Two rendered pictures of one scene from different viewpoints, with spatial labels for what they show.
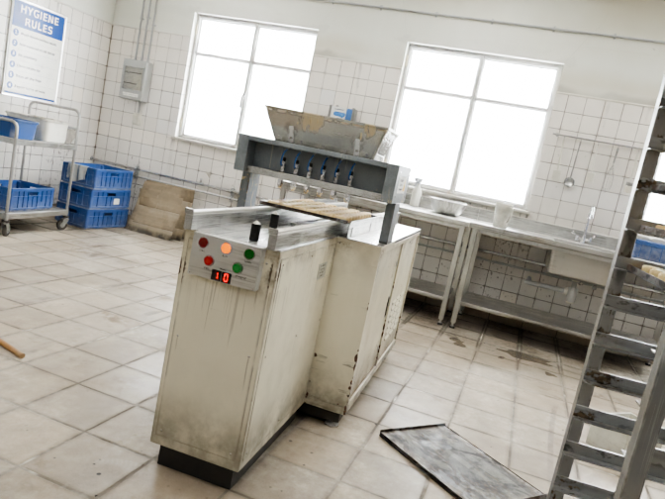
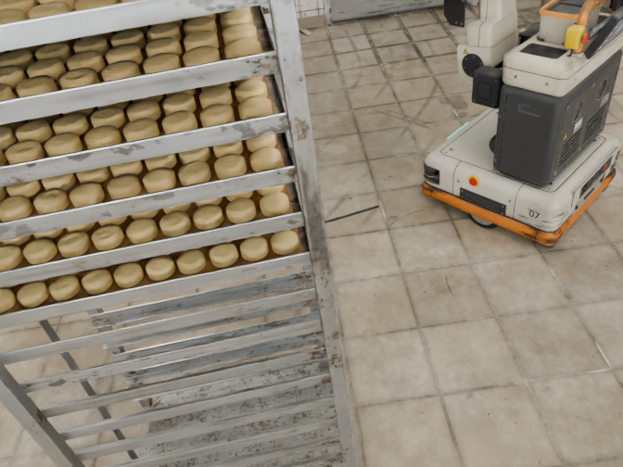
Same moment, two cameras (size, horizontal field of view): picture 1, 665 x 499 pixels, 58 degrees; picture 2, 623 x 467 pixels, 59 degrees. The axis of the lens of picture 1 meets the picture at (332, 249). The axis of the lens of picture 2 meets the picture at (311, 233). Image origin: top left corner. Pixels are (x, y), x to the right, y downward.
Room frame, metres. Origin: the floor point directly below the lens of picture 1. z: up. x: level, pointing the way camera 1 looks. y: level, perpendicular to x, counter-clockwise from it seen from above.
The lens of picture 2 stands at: (2.02, -0.85, 1.71)
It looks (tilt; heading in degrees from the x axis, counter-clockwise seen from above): 40 degrees down; 163
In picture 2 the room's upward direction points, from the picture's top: 9 degrees counter-clockwise
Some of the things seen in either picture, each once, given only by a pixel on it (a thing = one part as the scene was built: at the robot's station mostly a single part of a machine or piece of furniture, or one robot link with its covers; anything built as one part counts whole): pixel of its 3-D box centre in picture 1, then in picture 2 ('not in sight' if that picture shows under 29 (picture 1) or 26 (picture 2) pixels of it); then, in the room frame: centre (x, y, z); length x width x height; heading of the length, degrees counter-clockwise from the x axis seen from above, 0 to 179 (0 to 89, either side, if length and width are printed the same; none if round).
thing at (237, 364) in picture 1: (252, 332); not in sight; (2.21, 0.23, 0.45); 0.70 x 0.34 x 0.90; 166
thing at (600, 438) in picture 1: (625, 437); not in sight; (2.91, -1.65, 0.08); 0.30 x 0.22 x 0.16; 118
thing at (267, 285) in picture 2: not in sight; (204, 298); (0.89, -0.86, 0.60); 0.64 x 0.03 x 0.03; 78
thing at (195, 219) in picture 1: (293, 210); not in sight; (2.85, 0.22, 0.87); 2.01 x 0.03 x 0.07; 166
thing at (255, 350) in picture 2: not in sight; (224, 357); (0.89, -0.86, 0.33); 0.64 x 0.03 x 0.03; 78
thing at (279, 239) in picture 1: (350, 224); not in sight; (2.78, -0.06, 0.87); 2.01 x 0.03 x 0.07; 166
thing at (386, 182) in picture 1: (320, 188); not in sight; (2.70, 0.11, 1.01); 0.72 x 0.33 x 0.34; 76
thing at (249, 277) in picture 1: (226, 260); not in sight; (1.86, 0.32, 0.77); 0.24 x 0.04 x 0.14; 76
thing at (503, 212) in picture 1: (503, 215); not in sight; (4.96, -1.32, 0.98); 0.20 x 0.14 x 0.20; 23
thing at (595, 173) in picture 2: not in sight; (594, 175); (0.63, 0.84, 0.23); 0.41 x 0.02 x 0.08; 113
